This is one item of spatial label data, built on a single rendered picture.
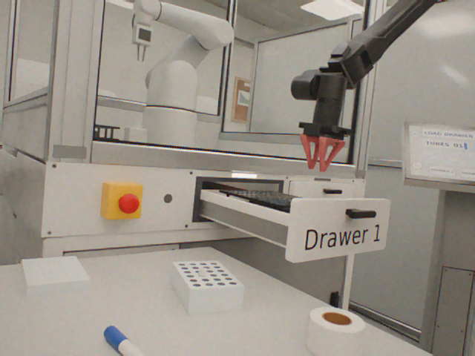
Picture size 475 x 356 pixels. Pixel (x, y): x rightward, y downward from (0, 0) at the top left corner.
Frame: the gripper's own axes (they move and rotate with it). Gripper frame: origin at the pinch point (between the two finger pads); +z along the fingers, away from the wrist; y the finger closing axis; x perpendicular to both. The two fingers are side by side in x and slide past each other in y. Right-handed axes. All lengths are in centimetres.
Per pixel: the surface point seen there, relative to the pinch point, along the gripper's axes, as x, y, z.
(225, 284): 29.7, -11.4, 18.2
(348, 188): -40.9, 19.3, 7.7
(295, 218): 16.9, -11.6, 8.1
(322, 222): 10.1, -12.0, 8.9
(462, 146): -96, 9, -14
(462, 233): -98, 2, 20
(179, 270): 33.1, -3.4, 18.9
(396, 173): -161, 69, 5
